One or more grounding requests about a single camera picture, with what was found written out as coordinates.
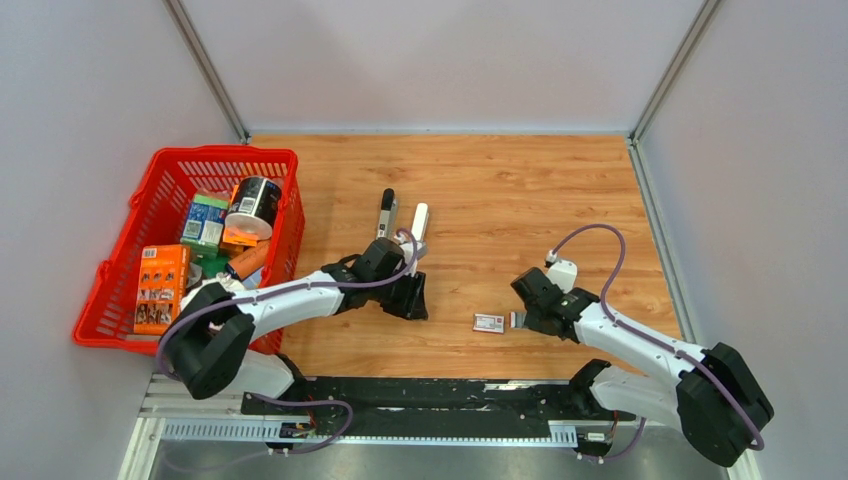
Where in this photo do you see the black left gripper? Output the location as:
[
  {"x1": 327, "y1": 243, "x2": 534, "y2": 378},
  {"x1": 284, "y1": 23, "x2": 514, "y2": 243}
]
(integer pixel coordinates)
[{"x1": 371, "y1": 266, "x2": 429, "y2": 322}]

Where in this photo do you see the red white staple box sleeve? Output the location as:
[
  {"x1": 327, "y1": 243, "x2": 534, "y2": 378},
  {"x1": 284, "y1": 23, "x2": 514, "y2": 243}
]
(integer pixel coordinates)
[{"x1": 472, "y1": 314, "x2": 505, "y2": 334}]

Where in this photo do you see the black stapler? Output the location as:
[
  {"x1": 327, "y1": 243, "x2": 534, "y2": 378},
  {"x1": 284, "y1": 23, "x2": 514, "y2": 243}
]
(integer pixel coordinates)
[{"x1": 376, "y1": 188, "x2": 399, "y2": 239}]

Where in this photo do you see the white stapler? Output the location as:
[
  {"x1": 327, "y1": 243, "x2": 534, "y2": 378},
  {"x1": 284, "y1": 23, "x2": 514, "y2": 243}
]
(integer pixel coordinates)
[{"x1": 410, "y1": 203, "x2": 429, "y2": 242}]

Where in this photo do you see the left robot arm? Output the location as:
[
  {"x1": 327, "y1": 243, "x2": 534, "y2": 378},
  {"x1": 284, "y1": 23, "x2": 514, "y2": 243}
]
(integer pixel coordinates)
[{"x1": 155, "y1": 229, "x2": 428, "y2": 415}]

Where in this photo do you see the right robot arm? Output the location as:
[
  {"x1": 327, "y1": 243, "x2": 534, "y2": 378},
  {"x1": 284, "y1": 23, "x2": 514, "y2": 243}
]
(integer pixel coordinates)
[{"x1": 511, "y1": 267, "x2": 774, "y2": 467}]

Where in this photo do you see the orange tube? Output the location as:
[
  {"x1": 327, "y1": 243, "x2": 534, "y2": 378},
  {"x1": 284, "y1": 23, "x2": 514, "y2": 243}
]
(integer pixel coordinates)
[{"x1": 225, "y1": 240, "x2": 270, "y2": 281}]

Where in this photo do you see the black white cylindrical can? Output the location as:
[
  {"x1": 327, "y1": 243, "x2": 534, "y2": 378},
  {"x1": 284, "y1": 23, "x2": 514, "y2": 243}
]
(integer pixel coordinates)
[{"x1": 225, "y1": 176, "x2": 283, "y2": 241}]

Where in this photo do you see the crumpled white plastic bag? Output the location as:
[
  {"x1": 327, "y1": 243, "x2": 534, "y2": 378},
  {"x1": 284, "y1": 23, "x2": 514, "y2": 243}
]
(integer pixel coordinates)
[{"x1": 180, "y1": 274, "x2": 243, "y2": 313}]

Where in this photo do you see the orange snack packet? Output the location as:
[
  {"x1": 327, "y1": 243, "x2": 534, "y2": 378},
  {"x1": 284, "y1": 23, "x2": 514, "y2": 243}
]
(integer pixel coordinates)
[{"x1": 219, "y1": 184, "x2": 259, "y2": 257}]

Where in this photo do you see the green blue carton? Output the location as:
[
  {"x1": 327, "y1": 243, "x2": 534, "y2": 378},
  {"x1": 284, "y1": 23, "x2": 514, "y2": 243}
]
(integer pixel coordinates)
[{"x1": 179, "y1": 193, "x2": 229, "y2": 257}]

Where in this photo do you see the orange product box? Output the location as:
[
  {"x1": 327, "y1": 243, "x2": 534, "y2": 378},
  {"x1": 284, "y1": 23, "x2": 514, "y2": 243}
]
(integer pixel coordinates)
[{"x1": 133, "y1": 244, "x2": 190, "y2": 336}]

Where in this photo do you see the red plastic basket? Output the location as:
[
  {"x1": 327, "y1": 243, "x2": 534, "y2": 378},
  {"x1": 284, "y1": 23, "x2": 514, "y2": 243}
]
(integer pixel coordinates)
[{"x1": 71, "y1": 145, "x2": 305, "y2": 355}]

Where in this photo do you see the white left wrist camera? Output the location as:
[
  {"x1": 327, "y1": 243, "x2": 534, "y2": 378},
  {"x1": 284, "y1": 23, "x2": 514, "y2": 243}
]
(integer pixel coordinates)
[{"x1": 394, "y1": 229, "x2": 428, "y2": 264}]

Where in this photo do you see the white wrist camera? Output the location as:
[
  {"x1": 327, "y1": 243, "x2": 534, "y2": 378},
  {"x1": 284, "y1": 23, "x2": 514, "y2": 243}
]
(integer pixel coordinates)
[
  {"x1": 394, "y1": 229, "x2": 428, "y2": 264},
  {"x1": 545, "y1": 250, "x2": 578, "y2": 293}
]

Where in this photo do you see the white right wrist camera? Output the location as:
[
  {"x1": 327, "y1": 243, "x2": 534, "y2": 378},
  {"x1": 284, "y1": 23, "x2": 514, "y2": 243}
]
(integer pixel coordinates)
[{"x1": 545, "y1": 250, "x2": 578, "y2": 293}]

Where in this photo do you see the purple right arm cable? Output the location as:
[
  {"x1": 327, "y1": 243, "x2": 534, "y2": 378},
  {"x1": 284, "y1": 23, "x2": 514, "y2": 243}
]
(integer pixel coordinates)
[{"x1": 549, "y1": 223, "x2": 766, "y2": 464}]

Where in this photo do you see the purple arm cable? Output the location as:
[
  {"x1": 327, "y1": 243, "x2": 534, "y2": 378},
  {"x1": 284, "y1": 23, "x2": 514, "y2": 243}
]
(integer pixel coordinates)
[
  {"x1": 154, "y1": 228, "x2": 421, "y2": 458},
  {"x1": 549, "y1": 223, "x2": 766, "y2": 464}
]

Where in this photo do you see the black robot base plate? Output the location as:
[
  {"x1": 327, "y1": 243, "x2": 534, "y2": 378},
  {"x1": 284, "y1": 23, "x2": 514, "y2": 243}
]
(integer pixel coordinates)
[{"x1": 241, "y1": 377, "x2": 615, "y2": 439}]

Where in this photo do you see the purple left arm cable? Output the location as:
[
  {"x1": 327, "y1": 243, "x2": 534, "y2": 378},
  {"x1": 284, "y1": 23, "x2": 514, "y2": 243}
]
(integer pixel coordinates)
[{"x1": 154, "y1": 228, "x2": 421, "y2": 458}]

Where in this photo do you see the white slotted cable duct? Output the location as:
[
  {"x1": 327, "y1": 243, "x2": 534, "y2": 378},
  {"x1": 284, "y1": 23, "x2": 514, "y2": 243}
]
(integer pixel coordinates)
[{"x1": 162, "y1": 418, "x2": 579, "y2": 448}]

